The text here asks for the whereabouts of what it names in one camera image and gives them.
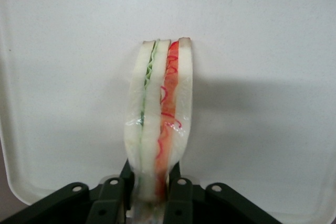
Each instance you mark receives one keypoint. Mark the cream rectangular tray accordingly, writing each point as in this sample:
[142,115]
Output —
[249,64]

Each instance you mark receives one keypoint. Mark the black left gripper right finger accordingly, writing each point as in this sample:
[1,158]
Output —
[189,203]

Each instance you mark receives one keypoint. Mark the triangular sandwich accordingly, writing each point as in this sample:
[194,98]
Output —
[157,119]

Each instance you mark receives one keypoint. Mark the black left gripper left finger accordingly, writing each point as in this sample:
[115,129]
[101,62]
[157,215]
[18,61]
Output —
[105,203]

